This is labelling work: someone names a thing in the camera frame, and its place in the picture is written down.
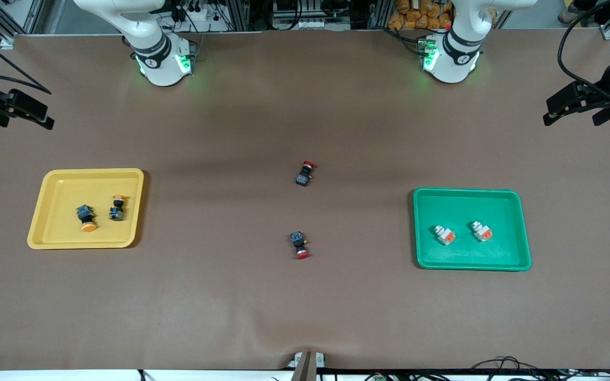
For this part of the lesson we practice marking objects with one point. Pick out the brown table mat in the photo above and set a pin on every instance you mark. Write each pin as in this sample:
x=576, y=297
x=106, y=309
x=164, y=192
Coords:
x=305, y=307

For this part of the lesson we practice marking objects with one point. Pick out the white power strip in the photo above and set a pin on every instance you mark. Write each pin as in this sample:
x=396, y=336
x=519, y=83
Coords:
x=305, y=24

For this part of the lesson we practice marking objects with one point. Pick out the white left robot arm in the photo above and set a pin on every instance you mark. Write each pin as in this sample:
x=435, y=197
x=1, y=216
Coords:
x=450, y=63

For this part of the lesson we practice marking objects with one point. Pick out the red push button switch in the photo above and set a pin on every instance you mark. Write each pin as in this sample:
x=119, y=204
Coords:
x=299, y=245
x=305, y=173

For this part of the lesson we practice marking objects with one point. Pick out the yellow plastic tray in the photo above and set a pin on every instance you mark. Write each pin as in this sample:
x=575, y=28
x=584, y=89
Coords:
x=61, y=227

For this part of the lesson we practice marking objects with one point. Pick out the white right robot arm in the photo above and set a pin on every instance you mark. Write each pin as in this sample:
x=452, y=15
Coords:
x=159, y=63

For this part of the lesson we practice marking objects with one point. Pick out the orange snack bag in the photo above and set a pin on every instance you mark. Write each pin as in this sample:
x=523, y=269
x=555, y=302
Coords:
x=421, y=18

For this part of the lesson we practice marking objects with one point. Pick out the yellow push button switch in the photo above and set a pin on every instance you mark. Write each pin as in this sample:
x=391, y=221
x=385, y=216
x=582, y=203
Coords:
x=117, y=208
x=87, y=217

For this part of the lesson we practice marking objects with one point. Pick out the green plastic tray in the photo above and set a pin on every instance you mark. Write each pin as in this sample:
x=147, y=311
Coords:
x=464, y=254

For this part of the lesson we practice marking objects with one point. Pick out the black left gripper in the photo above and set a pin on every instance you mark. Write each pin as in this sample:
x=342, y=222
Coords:
x=609, y=84

